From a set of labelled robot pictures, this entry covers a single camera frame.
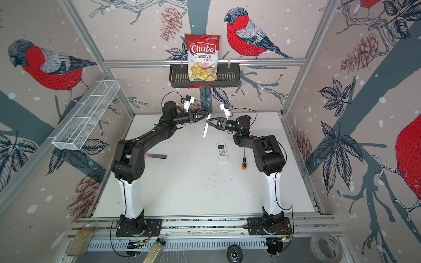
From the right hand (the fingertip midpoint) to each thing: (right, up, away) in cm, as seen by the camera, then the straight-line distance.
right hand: (205, 126), depth 85 cm
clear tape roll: (+56, -50, -19) cm, 77 cm away
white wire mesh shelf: (-60, -1, -10) cm, 60 cm away
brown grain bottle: (-51, -49, -18) cm, 73 cm away
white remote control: (+10, -15, +13) cm, 22 cm away
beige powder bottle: (-19, -51, -20) cm, 58 cm away
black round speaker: (+12, -47, -26) cm, 55 cm away
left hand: (+1, +6, -2) cm, 6 cm away
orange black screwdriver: (+23, -23, +8) cm, 33 cm away
